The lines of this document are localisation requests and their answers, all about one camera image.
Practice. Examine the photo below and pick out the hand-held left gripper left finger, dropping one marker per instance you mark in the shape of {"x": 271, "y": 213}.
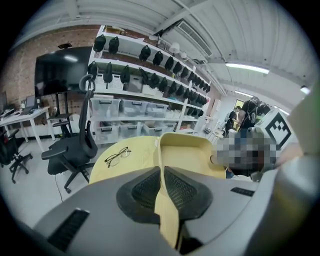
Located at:
{"x": 100, "y": 207}

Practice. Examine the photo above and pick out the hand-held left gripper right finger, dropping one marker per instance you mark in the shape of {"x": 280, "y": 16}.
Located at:
{"x": 220, "y": 200}

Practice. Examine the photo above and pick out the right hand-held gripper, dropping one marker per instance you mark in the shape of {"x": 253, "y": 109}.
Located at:
{"x": 277, "y": 127}

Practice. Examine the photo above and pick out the person's right forearm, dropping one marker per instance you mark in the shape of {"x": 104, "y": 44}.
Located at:
{"x": 288, "y": 156}

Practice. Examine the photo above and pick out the black-rimmed eyeglasses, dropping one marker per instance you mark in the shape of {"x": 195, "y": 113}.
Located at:
{"x": 117, "y": 157}

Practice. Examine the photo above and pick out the high-back black office chair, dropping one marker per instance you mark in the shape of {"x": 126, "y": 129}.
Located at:
{"x": 72, "y": 150}

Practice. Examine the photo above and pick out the ceiling light tube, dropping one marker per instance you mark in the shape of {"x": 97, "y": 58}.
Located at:
{"x": 246, "y": 67}

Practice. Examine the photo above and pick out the black television stand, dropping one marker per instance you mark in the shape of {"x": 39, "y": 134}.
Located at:
{"x": 61, "y": 116}

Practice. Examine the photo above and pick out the small black office chair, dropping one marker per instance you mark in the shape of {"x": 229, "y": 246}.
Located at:
{"x": 12, "y": 150}

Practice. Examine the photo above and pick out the row of clear storage bins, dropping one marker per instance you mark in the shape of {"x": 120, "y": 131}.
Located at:
{"x": 132, "y": 107}

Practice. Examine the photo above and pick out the white desk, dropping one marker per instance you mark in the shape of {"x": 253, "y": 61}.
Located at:
{"x": 22, "y": 118}

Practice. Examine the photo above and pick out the white shelving unit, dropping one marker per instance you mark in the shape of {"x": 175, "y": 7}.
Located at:
{"x": 140, "y": 96}

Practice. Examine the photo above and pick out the ceiling air vent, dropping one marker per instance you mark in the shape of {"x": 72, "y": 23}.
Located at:
{"x": 195, "y": 37}

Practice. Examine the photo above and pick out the laptop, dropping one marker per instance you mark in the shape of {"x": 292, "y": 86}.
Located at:
{"x": 29, "y": 105}

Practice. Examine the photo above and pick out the black television screen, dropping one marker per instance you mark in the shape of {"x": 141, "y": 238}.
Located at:
{"x": 62, "y": 70}

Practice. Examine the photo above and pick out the row of black caps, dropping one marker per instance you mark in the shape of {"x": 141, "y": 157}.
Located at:
{"x": 146, "y": 52}

